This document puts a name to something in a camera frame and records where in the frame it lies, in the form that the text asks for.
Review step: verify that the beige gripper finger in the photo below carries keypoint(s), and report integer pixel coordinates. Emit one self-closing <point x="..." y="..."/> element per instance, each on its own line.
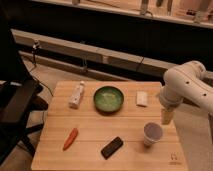
<point x="166" y="116"/>

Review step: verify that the white ceramic cup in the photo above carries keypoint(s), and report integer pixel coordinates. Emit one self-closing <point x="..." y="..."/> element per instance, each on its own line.
<point x="153" y="132"/>

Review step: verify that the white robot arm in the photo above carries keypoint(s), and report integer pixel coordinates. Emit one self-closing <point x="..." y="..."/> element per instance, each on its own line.
<point x="185" y="82"/>

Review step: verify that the green ceramic bowl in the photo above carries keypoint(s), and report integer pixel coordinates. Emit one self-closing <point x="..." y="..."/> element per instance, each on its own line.
<point x="108" y="99"/>

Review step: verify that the white rectangular block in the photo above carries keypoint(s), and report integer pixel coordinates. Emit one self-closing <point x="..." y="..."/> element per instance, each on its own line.
<point x="141" y="99"/>

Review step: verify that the black rectangular remote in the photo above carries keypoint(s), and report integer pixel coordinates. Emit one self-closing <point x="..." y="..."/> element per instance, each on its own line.
<point x="109" y="149"/>

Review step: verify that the white plastic bottle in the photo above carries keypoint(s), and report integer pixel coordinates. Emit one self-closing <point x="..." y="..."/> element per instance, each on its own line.
<point x="77" y="95"/>

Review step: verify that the orange carrot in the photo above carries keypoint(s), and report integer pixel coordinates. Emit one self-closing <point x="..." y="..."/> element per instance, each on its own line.
<point x="70" y="139"/>

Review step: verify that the black office chair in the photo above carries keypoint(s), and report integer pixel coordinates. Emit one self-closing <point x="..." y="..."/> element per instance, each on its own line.
<point x="18" y="95"/>

